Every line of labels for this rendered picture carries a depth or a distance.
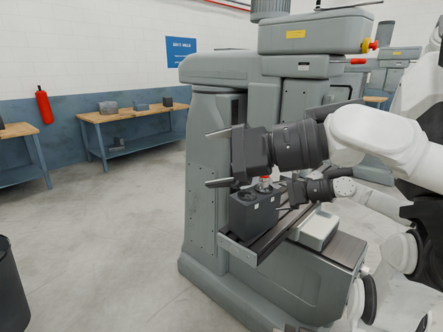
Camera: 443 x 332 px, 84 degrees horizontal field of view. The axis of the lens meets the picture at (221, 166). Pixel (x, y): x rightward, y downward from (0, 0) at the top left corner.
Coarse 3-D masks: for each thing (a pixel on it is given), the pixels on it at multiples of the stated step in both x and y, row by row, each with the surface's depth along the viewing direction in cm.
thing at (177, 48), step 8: (168, 40) 521; (176, 40) 535; (184, 40) 550; (192, 40) 567; (168, 48) 526; (176, 48) 540; (184, 48) 555; (192, 48) 572; (168, 56) 530; (176, 56) 545; (184, 56) 561; (168, 64) 535; (176, 64) 550
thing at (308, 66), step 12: (264, 60) 122; (276, 60) 117; (288, 60) 114; (300, 60) 110; (312, 60) 107; (324, 60) 103; (264, 72) 124; (276, 72) 119; (288, 72) 115; (300, 72) 112; (312, 72) 108; (324, 72) 105; (336, 72) 113
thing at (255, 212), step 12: (240, 192) 110; (252, 192) 110; (264, 192) 110; (276, 192) 112; (240, 204) 105; (252, 204) 104; (264, 204) 109; (276, 204) 114; (240, 216) 107; (252, 216) 106; (264, 216) 112; (276, 216) 118; (228, 228) 117; (240, 228) 109; (252, 228) 109; (264, 228) 115
